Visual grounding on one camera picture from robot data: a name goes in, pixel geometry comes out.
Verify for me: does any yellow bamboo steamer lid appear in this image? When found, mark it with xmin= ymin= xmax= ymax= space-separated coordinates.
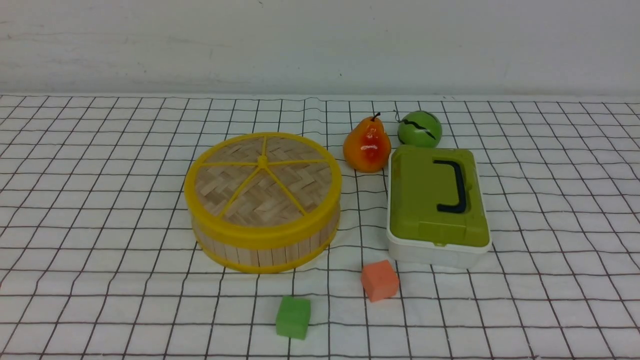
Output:
xmin=183 ymin=132 xmax=342 ymax=249

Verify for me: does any yellow bamboo steamer basket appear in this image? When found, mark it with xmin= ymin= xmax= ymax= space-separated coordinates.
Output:
xmin=191 ymin=204 xmax=341 ymax=274

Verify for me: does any orange red toy pear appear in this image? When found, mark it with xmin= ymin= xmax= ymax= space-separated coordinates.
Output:
xmin=342 ymin=112 xmax=392 ymax=173

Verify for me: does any green toy watermelon ball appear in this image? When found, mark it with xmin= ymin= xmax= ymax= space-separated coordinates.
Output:
xmin=397 ymin=111 xmax=442 ymax=148

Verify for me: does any orange foam cube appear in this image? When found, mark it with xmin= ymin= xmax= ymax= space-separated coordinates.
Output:
xmin=360 ymin=260 xmax=400 ymax=303

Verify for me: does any green lidded white box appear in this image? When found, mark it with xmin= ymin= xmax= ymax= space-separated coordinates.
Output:
xmin=386 ymin=145 xmax=492 ymax=270

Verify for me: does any green foam cube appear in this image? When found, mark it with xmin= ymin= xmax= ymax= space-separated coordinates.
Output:
xmin=275 ymin=296 xmax=312 ymax=340

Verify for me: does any white grid tablecloth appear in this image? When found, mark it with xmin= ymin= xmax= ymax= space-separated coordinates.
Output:
xmin=0 ymin=95 xmax=640 ymax=360

